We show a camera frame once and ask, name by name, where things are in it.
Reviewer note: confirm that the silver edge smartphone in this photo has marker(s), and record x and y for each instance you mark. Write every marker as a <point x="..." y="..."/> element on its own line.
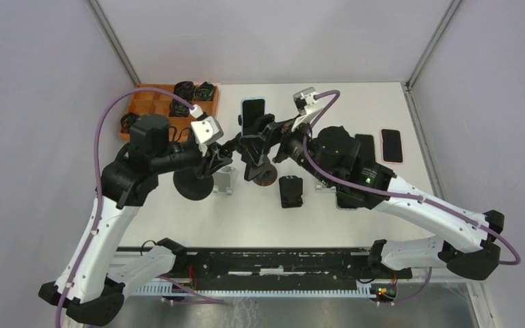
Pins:
<point x="343" y="205"/>

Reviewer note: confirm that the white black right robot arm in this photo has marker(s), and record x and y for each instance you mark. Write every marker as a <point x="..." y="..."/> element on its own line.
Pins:
<point x="462" y="241"/>

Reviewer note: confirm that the pink case smartphone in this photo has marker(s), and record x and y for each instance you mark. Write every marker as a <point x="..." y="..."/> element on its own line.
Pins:
<point x="391" y="142"/>

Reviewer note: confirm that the blue case smartphone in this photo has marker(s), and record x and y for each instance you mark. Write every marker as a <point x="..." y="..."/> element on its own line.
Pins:
<point x="251" y="109"/>

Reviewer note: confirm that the black cable bundle corner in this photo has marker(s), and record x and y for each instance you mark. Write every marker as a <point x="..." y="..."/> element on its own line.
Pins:
<point x="126" y="122"/>

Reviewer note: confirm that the black folding phone stand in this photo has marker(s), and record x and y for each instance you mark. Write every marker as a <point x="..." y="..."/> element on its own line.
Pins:
<point x="291" y="191"/>

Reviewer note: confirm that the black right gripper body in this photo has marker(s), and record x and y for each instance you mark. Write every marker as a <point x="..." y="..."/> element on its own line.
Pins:
<point x="292" y="144"/>

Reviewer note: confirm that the silver stand left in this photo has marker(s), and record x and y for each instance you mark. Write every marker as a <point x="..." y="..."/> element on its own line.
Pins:
<point x="224" y="180"/>

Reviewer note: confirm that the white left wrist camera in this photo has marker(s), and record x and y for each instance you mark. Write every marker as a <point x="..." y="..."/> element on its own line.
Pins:
<point x="206" y="132"/>

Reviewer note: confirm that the silver metal phone stand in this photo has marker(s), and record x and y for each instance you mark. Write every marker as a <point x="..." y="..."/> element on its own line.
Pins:
<point x="323" y="188"/>

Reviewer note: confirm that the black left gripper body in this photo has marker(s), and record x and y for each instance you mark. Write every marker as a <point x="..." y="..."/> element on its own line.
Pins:
<point x="207" y="162"/>

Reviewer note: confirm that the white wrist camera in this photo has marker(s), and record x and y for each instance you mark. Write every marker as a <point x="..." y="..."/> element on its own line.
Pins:
<point x="206" y="132"/>
<point x="307" y="106"/>

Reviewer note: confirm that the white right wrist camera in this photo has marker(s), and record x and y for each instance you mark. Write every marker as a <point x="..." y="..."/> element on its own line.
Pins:
<point x="307" y="106"/>

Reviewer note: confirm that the orange wooden organizer tray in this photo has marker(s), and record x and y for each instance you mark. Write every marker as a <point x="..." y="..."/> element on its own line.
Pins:
<point x="205" y="95"/>

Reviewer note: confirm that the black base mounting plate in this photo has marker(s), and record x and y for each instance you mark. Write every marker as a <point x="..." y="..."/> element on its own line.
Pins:
<point x="279" y="269"/>

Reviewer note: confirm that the black round tall stand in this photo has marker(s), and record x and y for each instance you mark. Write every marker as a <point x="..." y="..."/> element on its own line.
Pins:
<point x="192" y="188"/>

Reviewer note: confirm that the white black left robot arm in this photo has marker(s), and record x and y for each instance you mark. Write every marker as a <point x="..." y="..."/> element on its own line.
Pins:
<point x="88" y="291"/>

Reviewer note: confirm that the round wooden base stand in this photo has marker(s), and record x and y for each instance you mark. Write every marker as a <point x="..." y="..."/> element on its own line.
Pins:
<point x="267" y="177"/>

